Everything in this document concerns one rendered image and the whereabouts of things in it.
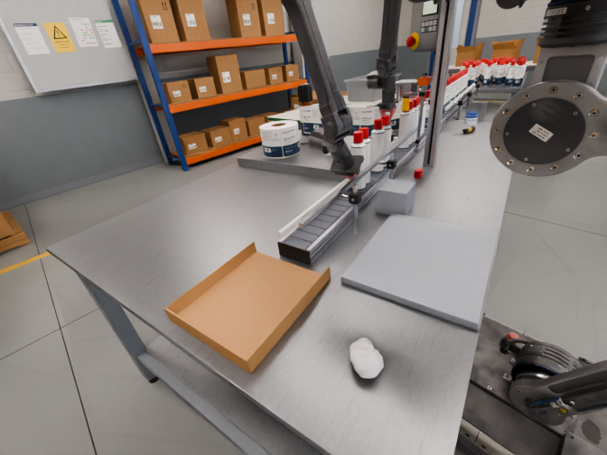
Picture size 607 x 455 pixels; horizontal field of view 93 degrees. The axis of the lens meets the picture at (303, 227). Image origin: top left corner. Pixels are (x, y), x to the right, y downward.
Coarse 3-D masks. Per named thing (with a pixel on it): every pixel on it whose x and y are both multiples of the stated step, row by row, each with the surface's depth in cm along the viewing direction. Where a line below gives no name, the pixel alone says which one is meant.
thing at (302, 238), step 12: (396, 156) 134; (384, 168) 123; (372, 180) 113; (348, 192) 106; (336, 204) 99; (348, 204) 98; (324, 216) 92; (336, 216) 92; (300, 228) 87; (312, 228) 87; (324, 228) 86; (288, 240) 83; (300, 240) 82; (312, 240) 81
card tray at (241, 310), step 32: (256, 256) 85; (192, 288) 71; (224, 288) 75; (256, 288) 74; (288, 288) 72; (320, 288) 71; (192, 320) 66; (224, 320) 65; (256, 320) 64; (288, 320) 61; (224, 352) 57; (256, 352) 54
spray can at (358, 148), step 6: (354, 132) 98; (360, 132) 97; (354, 138) 98; (360, 138) 98; (354, 144) 99; (360, 144) 98; (354, 150) 99; (360, 150) 99; (360, 168) 102; (360, 180) 104; (360, 186) 106
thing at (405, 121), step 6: (402, 114) 134; (408, 114) 133; (402, 120) 136; (408, 120) 135; (402, 126) 137; (408, 126) 137; (402, 132) 138; (408, 132) 138; (408, 138) 140; (402, 144) 141; (408, 144) 142
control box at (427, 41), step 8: (416, 8) 113; (440, 8) 104; (416, 16) 114; (424, 16) 111; (432, 16) 108; (456, 16) 107; (416, 24) 115; (456, 24) 108; (416, 32) 116; (432, 32) 110; (456, 32) 109; (416, 40) 117; (424, 40) 114; (432, 40) 111; (456, 40) 111; (416, 48) 119; (424, 48) 115; (432, 48) 112
